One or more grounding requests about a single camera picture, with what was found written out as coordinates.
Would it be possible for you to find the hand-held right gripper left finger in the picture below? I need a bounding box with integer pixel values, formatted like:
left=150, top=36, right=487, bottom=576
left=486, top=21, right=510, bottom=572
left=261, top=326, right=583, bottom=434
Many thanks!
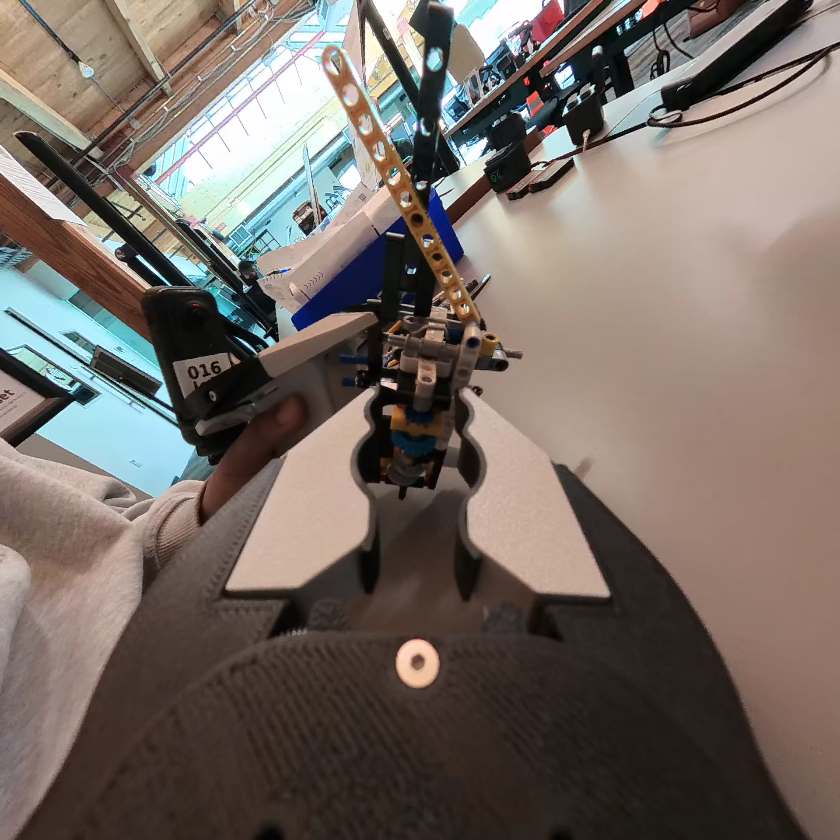
left=225, top=387, right=382, bottom=599

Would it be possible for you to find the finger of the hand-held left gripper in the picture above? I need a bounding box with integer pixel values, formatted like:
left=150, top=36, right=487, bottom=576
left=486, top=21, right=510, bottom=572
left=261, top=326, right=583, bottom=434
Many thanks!
left=279, top=354, right=362, bottom=458
left=258, top=311, right=382, bottom=382

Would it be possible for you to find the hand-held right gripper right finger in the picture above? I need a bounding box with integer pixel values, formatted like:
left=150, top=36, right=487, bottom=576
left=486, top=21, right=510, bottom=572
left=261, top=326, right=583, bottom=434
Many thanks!
left=453, top=387, right=613, bottom=601

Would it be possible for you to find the black yellow lego crane model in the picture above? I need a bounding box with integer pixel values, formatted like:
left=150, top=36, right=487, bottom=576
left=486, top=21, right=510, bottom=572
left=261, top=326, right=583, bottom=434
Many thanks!
left=322, top=0, right=526, bottom=493

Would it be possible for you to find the person's left forearm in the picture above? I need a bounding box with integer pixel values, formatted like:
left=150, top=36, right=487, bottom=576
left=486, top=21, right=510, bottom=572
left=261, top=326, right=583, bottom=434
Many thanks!
left=0, top=438, right=211, bottom=840

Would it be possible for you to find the person's left hand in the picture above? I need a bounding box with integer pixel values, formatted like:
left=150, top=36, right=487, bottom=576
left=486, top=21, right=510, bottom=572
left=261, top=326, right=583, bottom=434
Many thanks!
left=200, top=395, right=309, bottom=524

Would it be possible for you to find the white paper bag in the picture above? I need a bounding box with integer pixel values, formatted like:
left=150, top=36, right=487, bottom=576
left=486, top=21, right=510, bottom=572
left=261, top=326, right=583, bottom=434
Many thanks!
left=258, top=187, right=408, bottom=309

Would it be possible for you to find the blue plastic bin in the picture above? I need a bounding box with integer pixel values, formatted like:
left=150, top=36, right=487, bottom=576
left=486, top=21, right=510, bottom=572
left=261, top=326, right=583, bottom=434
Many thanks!
left=290, top=187, right=465, bottom=332

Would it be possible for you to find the black framed white sign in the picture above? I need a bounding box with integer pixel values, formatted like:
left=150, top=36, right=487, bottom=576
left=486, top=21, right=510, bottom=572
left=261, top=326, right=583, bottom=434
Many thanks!
left=0, top=348, right=74, bottom=448

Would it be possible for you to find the black boxy device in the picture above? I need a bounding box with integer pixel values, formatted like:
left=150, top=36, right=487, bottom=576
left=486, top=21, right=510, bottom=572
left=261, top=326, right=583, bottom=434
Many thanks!
left=484, top=141, right=532, bottom=194

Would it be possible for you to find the flat black battery pack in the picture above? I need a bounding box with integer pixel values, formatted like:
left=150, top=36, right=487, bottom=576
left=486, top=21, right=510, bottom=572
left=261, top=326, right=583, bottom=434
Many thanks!
left=507, top=157, right=576, bottom=201

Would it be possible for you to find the black charger block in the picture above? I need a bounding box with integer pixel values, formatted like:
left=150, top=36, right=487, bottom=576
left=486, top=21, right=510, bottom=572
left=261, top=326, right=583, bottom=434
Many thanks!
left=564, top=92, right=606, bottom=147

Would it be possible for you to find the long black device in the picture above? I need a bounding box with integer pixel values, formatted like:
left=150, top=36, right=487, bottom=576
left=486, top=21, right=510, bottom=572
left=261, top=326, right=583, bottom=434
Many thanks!
left=659, top=0, right=815, bottom=112

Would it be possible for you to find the black cable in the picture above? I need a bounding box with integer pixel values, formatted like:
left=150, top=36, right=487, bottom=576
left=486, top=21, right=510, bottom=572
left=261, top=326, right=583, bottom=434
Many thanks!
left=646, top=46, right=840, bottom=129

